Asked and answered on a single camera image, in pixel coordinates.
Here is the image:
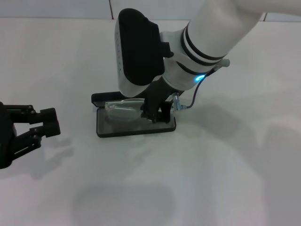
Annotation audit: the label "right gripper cable with plug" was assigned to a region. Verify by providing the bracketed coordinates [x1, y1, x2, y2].
[172, 58, 231, 113]

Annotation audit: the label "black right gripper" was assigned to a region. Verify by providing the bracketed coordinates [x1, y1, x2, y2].
[140, 77, 180, 125]

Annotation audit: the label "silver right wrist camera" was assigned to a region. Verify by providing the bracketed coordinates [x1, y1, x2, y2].
[114, 8, 174, 98]

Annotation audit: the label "clear white glasses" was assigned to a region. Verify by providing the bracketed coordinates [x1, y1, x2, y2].
[104, 98, 145, 121]

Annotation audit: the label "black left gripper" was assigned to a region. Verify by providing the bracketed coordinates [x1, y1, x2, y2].
[0, 102, 62, 170]

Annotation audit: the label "black glasses case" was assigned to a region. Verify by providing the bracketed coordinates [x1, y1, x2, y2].
[91, 92, 177, 138]

